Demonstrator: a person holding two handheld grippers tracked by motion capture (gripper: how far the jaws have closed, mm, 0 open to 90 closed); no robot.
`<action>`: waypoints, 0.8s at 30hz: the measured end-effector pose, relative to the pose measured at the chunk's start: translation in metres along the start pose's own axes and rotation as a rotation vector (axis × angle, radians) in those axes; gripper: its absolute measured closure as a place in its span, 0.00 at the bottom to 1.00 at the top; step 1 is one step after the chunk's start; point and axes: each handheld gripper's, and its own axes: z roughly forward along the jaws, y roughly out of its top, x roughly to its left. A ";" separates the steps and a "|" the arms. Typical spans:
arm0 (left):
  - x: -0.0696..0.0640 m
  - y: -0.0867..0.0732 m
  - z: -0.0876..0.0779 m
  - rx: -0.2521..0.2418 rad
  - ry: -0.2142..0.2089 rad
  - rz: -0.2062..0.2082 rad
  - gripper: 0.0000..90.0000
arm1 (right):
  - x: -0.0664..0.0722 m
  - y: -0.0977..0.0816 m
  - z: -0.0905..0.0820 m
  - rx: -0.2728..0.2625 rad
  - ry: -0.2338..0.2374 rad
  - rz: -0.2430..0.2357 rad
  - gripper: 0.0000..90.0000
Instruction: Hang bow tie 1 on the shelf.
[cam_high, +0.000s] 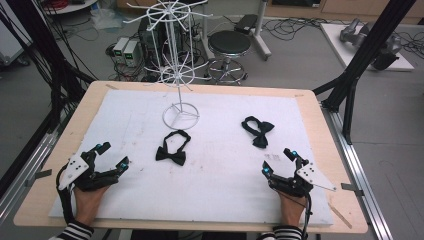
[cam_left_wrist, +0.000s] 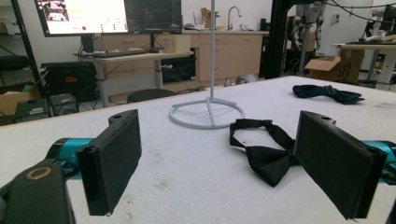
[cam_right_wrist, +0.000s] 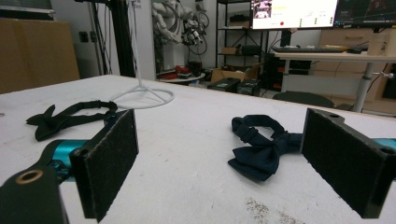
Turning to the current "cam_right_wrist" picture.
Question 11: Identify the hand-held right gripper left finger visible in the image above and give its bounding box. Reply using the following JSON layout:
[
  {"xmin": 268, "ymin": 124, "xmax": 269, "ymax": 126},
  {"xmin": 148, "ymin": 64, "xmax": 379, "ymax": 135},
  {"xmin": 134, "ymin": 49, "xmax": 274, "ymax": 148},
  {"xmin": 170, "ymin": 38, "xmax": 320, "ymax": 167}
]
[{"xmin": 68, "ymin": 108, "xmax": 139, "ymax": 223}]

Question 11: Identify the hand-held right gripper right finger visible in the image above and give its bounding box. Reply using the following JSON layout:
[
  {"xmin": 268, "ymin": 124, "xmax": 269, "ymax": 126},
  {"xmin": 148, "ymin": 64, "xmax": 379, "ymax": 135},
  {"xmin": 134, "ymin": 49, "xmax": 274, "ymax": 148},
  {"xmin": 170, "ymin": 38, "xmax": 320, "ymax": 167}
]
[{"xmin": 300, "ymin": 106, "xmax": 396, "ymax": 218}]

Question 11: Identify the black bow tie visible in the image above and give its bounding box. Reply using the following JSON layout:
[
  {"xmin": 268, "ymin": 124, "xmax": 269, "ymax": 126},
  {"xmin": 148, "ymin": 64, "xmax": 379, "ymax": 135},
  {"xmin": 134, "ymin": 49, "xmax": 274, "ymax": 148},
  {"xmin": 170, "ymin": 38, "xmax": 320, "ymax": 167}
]
[{"xmin": 25, "ymin": 99, "xmax": 120, "ymax": 143}]

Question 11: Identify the white wire display rack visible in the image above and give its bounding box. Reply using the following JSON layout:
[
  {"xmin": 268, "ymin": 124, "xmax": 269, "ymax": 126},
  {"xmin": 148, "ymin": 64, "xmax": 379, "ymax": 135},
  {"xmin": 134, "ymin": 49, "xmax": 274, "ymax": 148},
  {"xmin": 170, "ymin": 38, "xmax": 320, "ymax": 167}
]
[{"xmin": 108, "ymin": 0, "xmax": 176, "ymax": 110}]

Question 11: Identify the navy bow tie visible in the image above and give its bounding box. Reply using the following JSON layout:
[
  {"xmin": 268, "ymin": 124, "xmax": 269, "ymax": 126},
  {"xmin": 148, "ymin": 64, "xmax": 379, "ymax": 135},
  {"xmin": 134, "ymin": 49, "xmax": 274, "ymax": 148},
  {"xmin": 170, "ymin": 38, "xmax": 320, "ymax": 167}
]
[{"xmin": 227, "ymin": 114, "xmax": 304, "ymax": 182}]

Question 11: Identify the black round stool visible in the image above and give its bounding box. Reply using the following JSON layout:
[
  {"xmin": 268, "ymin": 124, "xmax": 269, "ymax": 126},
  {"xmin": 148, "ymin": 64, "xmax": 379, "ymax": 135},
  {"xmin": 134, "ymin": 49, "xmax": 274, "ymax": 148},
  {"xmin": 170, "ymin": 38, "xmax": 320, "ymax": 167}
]
[{"xmin": 272, "ymin": 91, "xmax": 336, "ymax": 109}]

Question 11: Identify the white foam mat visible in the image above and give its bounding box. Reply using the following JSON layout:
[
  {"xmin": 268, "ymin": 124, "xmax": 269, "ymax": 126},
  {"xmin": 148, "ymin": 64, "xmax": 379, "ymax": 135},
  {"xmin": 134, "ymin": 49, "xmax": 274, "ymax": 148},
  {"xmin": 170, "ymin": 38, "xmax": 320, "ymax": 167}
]
[{"xmin": 0, "ymin": 74, "xmax": 396, "ymax": 224}]

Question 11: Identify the light standing desk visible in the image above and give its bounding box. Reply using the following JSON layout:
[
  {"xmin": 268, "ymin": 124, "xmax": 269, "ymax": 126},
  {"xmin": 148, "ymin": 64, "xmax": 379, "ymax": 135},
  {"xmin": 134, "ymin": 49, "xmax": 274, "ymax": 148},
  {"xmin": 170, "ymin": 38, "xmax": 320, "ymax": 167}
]
[{"xmin": 273, "ymin": 49, "xmax": 396, "ymax": 114}]

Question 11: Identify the white round table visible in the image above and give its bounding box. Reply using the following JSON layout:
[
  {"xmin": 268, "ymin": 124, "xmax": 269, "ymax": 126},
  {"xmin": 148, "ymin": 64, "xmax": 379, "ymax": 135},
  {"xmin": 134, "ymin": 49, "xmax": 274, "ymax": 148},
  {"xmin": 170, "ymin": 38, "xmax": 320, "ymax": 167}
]
[{"xmin": 156, "ymin": 72, "xmax": 206, "ymax": 86}]

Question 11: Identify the black keyboard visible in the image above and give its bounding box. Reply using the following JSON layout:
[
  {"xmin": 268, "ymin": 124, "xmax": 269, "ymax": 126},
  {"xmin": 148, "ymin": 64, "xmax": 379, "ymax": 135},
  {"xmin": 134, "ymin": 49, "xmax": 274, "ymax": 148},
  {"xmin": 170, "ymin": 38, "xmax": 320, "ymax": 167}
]
[{"xmin": 271, "ymin": 46, "xmax": 346, "ymax": 54}]

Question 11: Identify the brown cardboard sheet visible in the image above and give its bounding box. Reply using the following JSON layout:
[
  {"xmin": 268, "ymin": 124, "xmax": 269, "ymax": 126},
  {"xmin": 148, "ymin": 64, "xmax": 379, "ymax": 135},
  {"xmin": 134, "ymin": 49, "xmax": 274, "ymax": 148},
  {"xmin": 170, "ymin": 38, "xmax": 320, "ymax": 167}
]
[{"xmin": 0, "ymin": 18, "xmax": 81, "ymax": 95}]

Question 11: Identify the black equipment case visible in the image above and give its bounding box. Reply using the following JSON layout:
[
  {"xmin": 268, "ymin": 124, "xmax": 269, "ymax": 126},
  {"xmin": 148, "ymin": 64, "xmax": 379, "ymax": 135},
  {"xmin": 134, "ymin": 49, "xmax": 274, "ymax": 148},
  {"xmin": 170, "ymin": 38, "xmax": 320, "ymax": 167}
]
[{"xmin": 206, "ymin": 77, "xmax": 262, "ymax": 97}]

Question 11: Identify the open cardboard box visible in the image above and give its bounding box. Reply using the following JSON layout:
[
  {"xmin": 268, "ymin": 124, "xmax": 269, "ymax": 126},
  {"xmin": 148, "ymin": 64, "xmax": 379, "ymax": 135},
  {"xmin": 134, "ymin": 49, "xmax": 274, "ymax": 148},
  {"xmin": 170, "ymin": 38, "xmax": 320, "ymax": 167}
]
[{"xmin": 210, "ymin": 63, "xmax": 263, "ymax": 84}]

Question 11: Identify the dark computer monitor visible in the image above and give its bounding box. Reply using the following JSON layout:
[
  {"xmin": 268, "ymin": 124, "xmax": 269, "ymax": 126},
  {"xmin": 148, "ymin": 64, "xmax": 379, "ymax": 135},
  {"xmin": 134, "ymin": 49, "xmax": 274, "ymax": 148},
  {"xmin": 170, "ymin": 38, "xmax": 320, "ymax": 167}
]
[{"xmin": 333, "ymin": 0, "xmax": 396, "ymax": 28}]

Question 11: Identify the white robot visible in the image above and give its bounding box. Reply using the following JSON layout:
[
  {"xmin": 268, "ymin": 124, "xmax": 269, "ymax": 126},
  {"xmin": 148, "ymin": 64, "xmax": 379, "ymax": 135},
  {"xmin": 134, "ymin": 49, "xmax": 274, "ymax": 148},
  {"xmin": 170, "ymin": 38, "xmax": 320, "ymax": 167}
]
[{"xmin": 151, "ymin": 0, "xmax": 194, "ymax": 45}]

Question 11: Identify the bright computer monitor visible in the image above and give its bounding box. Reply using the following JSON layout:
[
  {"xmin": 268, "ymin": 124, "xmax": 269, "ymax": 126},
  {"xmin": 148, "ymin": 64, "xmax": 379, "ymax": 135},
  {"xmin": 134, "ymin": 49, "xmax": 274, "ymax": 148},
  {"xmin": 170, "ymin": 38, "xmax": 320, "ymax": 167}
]
[{"xmin": 249, "ymin": 0, "xmax": 339, "ymax": 31}]

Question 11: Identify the black metal shelf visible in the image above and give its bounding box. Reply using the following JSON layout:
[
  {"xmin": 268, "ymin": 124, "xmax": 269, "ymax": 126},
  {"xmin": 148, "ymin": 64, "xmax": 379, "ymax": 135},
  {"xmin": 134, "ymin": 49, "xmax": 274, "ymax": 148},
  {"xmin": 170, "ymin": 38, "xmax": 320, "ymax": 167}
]
[{"xmin": 215, "ymin": 0, "xmax": 266, "ymax": 78}]

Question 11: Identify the black metal frame post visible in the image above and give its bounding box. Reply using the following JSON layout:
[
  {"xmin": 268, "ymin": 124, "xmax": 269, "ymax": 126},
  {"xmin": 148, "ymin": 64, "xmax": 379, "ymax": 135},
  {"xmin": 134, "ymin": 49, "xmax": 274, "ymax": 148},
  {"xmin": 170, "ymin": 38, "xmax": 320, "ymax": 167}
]
[{"xmin": 106, "ymin": 0, "xmax": 136, "ymax": 78}]

